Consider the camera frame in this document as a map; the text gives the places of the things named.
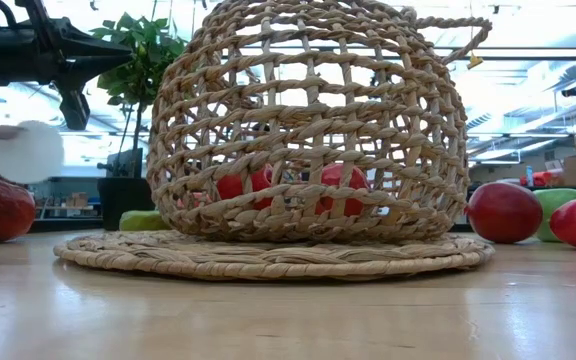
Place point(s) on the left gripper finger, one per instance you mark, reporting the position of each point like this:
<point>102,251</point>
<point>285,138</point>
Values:
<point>88,45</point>
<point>85,67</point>

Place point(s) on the green cucumber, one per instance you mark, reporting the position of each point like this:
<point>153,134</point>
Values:
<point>140,221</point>

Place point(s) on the dark red round fruit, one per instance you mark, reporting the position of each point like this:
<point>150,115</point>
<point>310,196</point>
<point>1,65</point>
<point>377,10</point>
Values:
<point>503,212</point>

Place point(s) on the green apple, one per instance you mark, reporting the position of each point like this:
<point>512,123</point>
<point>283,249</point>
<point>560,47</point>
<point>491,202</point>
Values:
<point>555,205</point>

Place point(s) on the woven straw basket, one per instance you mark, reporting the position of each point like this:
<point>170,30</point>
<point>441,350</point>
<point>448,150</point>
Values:
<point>268,227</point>

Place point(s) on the green potted plant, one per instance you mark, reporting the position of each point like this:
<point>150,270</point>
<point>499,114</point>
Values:
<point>135,65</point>

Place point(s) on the person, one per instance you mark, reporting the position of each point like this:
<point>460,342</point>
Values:
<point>23,150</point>

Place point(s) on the dark background monitor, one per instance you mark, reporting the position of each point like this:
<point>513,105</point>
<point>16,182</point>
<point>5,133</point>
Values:
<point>123,165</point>

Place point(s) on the background shelf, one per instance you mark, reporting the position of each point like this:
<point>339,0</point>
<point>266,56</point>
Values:
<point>68,200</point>

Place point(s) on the round woven straw mat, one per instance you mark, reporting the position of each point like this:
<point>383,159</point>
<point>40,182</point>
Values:
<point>268,262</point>

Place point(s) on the yellow hanging tag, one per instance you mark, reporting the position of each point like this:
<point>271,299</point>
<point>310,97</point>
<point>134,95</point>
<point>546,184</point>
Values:
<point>474,61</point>

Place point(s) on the blue bottle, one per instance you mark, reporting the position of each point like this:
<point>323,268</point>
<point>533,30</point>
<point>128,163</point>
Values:
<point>530,176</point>

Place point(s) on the red background object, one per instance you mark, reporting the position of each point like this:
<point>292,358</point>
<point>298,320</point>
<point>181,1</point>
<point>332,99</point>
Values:
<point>540,178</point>

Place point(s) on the black ceiling camera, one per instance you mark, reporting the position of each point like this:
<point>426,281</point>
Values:
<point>573,90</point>

